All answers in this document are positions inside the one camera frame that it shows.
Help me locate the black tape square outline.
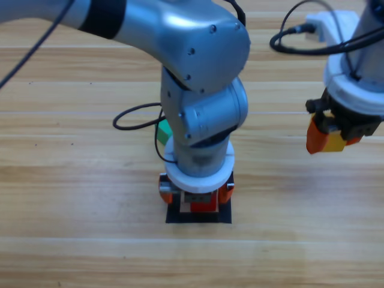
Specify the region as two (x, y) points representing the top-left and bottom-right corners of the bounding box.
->
(165, 197), (232, 224)

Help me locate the yellow wooden cube block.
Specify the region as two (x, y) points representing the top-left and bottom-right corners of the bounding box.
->
(320, 131), (347, 153)

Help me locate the red wooden cube block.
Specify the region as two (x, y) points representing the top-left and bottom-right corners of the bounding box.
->
(190, 194), (218, 213)

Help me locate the thick black camera cable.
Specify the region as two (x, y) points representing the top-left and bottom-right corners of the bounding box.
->
(112, 103), (165, 131)
(269, 0), (384, 56)

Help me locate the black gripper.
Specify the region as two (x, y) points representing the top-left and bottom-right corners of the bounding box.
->
(305, 86), (383, 155)
(158, 173), (235, 205)

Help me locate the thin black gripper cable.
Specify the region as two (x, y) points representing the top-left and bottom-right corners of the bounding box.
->
(328, 8), (362, 80)
(154, 109), (178, 165)

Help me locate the long black cable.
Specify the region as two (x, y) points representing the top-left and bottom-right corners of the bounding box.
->
(0, 0), (76, 88)

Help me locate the green wooden cube block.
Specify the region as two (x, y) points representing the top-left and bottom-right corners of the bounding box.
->
(155, 119), (173, 145)

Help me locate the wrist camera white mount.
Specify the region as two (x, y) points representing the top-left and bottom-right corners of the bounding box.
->
(305, 10), (361, 46)

